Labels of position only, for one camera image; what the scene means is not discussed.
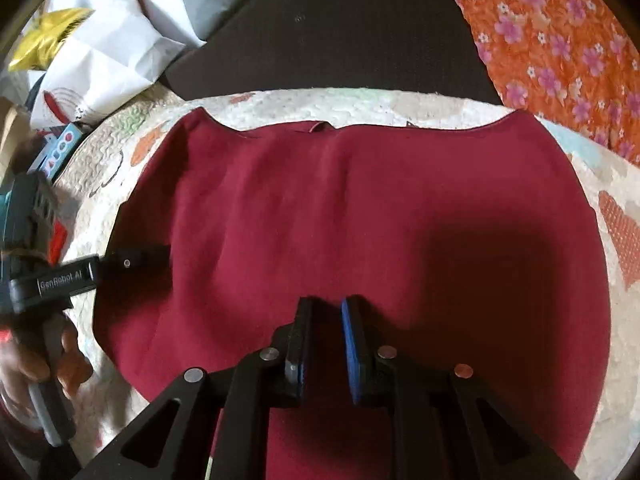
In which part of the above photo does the person's left hand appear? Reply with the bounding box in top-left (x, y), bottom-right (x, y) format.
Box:
top-left (0, 316), bottom-right (94, 416)

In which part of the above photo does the orange floral cloth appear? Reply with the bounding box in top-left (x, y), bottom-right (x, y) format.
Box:
top-left (422, 0), bottom-right (640, 167)

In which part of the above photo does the dark grey mat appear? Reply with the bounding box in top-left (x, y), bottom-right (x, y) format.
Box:
top-left (162, 0), bottom-right (517, 109)

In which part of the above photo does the colourful printed box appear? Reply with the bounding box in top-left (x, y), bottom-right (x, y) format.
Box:
top-left (29, 122), bottom-right (87, 182)

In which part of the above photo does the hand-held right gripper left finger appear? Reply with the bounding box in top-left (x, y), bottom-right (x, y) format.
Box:
top-left (75, 296), bottom-right (317, 480)

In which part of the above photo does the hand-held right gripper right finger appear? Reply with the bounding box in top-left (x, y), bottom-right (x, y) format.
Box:
top-left (340, 296), bottom-right (583, 480)

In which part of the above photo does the maroon shirt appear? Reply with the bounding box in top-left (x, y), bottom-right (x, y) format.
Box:
top-left (92, 107), bottom-right (614, 480)

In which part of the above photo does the white paper bag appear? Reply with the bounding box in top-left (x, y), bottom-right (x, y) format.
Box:
top-left (27, 0), bottom-right (207, 132)

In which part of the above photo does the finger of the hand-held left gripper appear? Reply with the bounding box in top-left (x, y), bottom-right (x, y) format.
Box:
top-left (97, 243), bottom-right (172, 287)

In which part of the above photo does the yellow plastic bag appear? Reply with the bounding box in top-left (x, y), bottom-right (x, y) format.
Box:
top-left (7, 7), bottom-right (96, 74)

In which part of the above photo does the white quilted heart blanket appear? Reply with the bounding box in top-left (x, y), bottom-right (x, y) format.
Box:
top-left (0, 87), bottom-right (640, 480)

